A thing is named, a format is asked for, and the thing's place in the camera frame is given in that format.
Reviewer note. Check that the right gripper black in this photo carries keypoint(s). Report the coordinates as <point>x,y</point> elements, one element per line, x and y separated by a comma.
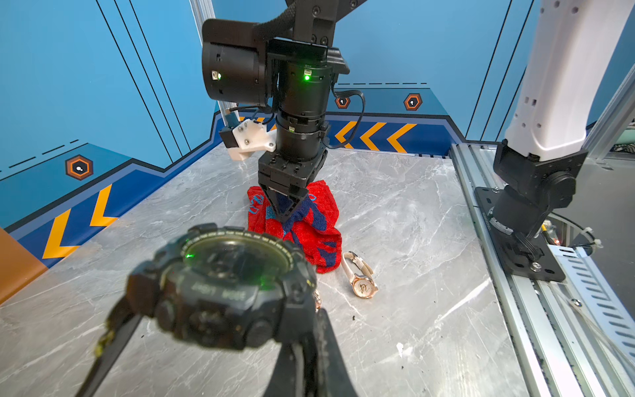
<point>285,174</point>

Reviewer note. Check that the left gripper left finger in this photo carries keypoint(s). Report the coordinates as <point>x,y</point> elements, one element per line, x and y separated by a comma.
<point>288,376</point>

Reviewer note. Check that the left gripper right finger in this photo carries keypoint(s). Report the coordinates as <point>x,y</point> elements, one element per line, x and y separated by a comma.
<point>331,375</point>

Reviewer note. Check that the red and blue cloth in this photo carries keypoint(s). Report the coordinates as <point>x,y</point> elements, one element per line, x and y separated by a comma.
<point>312,227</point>

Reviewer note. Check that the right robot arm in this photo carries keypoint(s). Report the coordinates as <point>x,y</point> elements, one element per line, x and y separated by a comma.
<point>288,66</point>

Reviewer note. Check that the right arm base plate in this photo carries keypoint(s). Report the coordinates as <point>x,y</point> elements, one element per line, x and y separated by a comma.
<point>527,257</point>

